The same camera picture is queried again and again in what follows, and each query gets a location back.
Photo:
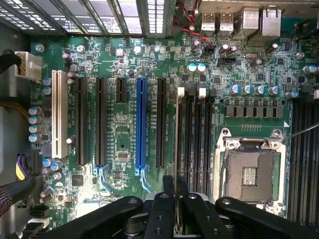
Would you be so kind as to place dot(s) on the silver ethernet port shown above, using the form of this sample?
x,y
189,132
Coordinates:
x,y
271,22

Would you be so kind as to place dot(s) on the silver rear port block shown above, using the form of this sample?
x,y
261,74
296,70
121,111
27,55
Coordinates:
x,y
250,20

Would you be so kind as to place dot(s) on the RAM slot with black latch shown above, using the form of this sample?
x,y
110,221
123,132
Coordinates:
x,y
210,139
295,154
190,139
305,154

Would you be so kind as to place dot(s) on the silver CPU socket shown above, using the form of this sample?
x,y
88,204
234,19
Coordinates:
x,y
250,171

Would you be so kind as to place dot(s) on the silver USB port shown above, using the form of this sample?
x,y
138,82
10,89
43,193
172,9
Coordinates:
x,y
226,21
208,21

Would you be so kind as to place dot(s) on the white PCI expansion slot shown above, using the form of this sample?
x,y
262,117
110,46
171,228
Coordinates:
x,y
59,112

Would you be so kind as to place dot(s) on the black SATA plug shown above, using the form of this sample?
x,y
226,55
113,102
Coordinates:
x,y
39,211

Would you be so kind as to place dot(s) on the thin metal locking lever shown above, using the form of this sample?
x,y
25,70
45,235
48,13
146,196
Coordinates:
x,y
302,130

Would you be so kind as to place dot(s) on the RAM slot with white latch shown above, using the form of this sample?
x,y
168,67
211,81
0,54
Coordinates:
x,y
182,139
201,139
315,154

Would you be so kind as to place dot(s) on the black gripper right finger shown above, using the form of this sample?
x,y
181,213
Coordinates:
x,y
199,219

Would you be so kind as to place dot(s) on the white power connector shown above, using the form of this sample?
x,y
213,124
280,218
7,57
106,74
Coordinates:
x,y
28,66

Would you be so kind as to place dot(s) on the blue expansion slot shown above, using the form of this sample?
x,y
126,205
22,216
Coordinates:
x,y
141,122

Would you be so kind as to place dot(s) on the grey metal PC case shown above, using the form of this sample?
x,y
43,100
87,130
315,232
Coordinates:
x,y
15,32

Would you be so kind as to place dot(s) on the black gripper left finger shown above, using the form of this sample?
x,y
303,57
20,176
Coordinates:
x,y
159,219

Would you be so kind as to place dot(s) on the green motherboard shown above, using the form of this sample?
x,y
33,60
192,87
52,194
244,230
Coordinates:
x,y
119,124

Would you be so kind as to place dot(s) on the short black expansion slot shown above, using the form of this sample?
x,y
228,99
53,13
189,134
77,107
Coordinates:
x,y
121,90

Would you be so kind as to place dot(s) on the long black expansion slot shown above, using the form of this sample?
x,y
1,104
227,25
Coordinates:
x,y
101,122
161,122
81,122

